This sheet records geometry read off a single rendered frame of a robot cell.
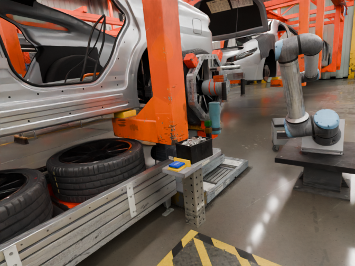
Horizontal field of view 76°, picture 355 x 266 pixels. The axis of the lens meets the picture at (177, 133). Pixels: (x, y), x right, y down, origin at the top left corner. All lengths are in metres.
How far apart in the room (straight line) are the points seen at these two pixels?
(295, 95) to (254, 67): 2.89
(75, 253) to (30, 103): 0.85
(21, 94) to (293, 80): 1.63
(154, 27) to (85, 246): 1.28
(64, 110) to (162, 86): 0.64
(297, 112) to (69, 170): 1.53
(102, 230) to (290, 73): 1.45
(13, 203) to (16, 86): 0.64
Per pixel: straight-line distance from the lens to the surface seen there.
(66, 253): 1.33
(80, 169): 1.47
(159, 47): 1.49
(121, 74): 1.89
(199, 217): 1.60
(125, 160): 1.49
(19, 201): 1.29
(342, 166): 1.86
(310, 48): 1.61
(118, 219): 1.43
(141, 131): 1.72
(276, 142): 2.85
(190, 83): 1.82
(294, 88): 1.69
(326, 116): 1.86
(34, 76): 3.42
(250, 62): 4.52
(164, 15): 1.50
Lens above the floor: 0.98
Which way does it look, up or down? 14 degrees down
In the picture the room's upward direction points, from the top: 5 degrees counter-clockwise
